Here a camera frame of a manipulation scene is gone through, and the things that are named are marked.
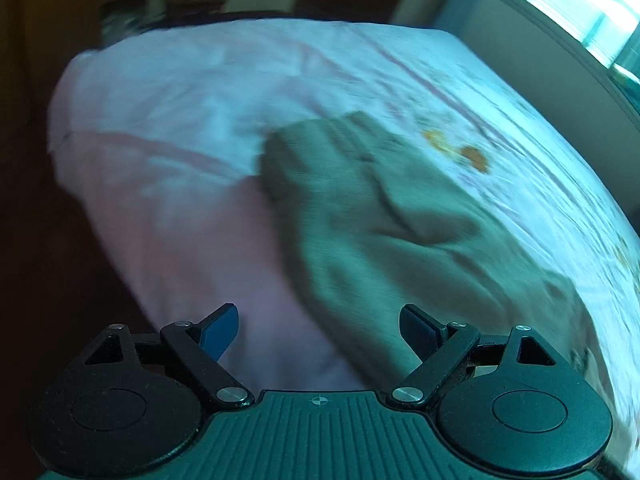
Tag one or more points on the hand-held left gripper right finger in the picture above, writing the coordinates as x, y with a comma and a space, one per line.
419, 332

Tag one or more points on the bed with floral sheet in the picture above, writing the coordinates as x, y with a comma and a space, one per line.
200, 110

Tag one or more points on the sliding glass window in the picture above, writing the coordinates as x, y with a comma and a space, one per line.
580, 5

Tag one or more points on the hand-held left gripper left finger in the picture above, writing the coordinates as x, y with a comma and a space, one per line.
220, 332

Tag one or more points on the olive green pants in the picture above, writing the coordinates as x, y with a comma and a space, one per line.
380, 240

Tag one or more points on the blue grey curtain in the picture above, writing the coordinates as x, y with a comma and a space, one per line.
462, 10

